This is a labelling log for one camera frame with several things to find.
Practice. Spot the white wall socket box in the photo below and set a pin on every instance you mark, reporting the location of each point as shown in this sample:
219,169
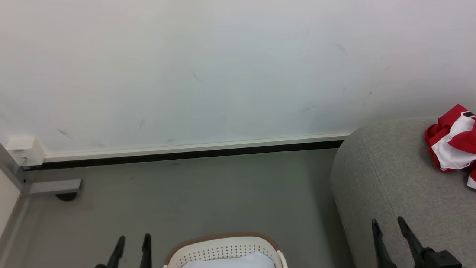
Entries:
25,152

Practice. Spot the grey metal frame post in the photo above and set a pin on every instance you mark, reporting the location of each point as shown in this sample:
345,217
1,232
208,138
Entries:
13,175

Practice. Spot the grey fabric sofa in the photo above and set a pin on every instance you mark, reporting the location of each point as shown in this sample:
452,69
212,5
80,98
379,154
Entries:
390,178

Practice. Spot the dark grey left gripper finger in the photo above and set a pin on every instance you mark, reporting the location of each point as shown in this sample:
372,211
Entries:
116,254
146,253

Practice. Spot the white laundry basket brown rim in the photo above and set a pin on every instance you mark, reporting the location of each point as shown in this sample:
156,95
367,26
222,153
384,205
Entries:
223,248

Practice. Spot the pale white cloth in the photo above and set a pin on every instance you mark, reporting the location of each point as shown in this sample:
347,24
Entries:
232,261

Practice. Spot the red and white jersey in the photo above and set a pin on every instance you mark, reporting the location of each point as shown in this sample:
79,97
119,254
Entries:
452,145

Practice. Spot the grey metal foot bracket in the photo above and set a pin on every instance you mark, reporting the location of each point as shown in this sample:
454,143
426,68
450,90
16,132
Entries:
55,187

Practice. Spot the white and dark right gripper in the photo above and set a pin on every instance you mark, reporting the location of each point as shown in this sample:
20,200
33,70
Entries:
442,259

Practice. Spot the white baseboard strip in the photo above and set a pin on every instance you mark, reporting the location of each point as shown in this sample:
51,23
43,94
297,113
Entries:
193,148

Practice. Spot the black round floor foot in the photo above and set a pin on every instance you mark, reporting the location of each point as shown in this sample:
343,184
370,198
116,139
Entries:
67,196

